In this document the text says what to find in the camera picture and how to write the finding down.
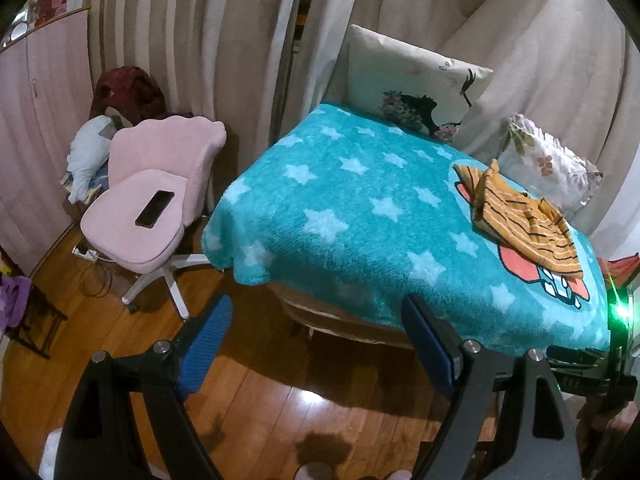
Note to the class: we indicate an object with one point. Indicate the pink wardrobe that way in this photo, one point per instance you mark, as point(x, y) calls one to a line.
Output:
point(40, 125)

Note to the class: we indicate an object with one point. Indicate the white power strip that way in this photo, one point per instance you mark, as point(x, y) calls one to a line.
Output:
point(85, 252)

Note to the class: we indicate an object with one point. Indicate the white pillow with dark print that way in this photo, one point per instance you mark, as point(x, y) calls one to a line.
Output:
point(400, 75)

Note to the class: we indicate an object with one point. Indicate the purple cloth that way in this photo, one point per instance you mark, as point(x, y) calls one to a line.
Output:
point(12, 300)

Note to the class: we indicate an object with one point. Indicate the turquoise star blanket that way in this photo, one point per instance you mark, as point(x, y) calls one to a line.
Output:
point(360, 220)

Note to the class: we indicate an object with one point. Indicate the beige striped curtain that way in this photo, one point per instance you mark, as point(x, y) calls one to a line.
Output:
point(210, 40)

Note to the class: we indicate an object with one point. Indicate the pink shell chair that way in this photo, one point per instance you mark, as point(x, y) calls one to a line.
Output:
point(150, 160)

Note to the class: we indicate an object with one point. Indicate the black phone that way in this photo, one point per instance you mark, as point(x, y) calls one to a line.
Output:
point(155, 208)

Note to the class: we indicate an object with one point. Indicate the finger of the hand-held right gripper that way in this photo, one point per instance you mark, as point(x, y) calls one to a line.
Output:
point(580, 365)

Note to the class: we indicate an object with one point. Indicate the wooden bed frame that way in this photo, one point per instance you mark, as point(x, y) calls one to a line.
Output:
point(330, 317)

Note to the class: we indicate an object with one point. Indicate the dark red cloth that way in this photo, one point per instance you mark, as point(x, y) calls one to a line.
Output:
point(130, 92)

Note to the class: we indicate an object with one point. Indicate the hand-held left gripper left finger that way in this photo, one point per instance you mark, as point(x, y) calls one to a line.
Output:
point(210, 340)

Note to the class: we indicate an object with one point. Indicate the dark wooden stool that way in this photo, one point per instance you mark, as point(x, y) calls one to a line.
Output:
point(30, 320)

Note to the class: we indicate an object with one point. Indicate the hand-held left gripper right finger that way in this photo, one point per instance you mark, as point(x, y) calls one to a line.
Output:
point(425, 345)

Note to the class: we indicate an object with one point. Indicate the orange striped shirt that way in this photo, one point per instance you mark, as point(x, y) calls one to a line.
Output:
point(525, 225)

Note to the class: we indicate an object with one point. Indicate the light blue cloth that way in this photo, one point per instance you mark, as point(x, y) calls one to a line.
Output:
point(90, 155)

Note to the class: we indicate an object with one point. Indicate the white floral pillow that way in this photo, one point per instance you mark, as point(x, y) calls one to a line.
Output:
point(545, 165)

